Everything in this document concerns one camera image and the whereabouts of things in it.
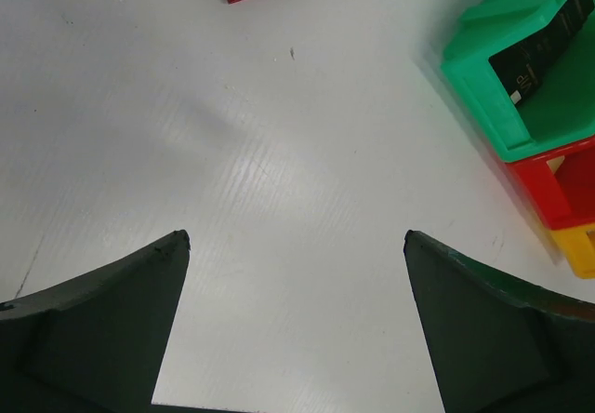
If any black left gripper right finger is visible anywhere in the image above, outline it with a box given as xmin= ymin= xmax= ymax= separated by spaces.
xmin=403 ymin=231 xmax=594 ymax=412

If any black VIP card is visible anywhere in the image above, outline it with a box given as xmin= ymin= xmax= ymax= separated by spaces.
xmin=489 ymin=0 xmax=594 ymax=106

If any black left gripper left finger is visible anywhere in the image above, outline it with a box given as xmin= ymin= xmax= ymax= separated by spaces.
xmin=0 ymin=229 xmax=192 ymax=413

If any red plastic bin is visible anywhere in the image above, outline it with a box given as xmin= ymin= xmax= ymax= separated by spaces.
xmin=506 ymin=137 xmax=594 ymax=231

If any yellow plastic bin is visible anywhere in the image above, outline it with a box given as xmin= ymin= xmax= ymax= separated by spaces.
xmin=549 ymin=223 xmax=595 ymax=279

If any green plastic bin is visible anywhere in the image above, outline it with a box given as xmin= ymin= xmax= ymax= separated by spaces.
xmin=443 ymin=0 xmax=594 ymax=162

